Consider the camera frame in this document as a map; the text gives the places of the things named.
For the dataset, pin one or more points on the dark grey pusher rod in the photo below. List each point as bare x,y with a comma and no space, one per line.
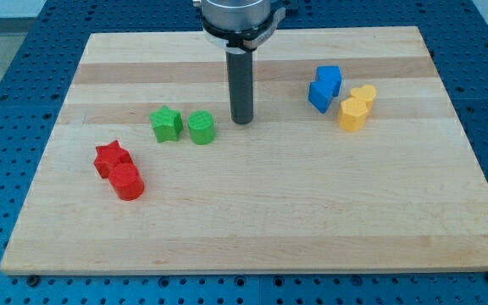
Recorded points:
240,81

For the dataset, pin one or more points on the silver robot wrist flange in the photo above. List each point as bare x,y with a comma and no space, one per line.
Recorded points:
239,26

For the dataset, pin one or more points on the green star block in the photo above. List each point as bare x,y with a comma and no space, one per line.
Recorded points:
166,124

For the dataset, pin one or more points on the red cylinder block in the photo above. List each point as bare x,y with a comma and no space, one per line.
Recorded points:
126,181

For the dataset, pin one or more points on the blue cube block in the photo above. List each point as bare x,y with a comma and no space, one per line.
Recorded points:
331,74

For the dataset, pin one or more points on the yellow pentagon block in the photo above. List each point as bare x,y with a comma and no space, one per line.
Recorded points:
352,114

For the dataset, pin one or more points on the yellow heart block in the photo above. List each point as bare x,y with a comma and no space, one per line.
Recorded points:
366,93

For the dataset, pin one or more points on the blue angular block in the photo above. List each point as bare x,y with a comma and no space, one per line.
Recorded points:
320,95

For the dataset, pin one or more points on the red star block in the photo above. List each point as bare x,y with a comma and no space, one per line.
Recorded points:
109,156

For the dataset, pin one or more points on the green cylinder block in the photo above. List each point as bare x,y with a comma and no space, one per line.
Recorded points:
201,127

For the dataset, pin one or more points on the wooden board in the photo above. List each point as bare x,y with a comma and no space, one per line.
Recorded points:
289,193

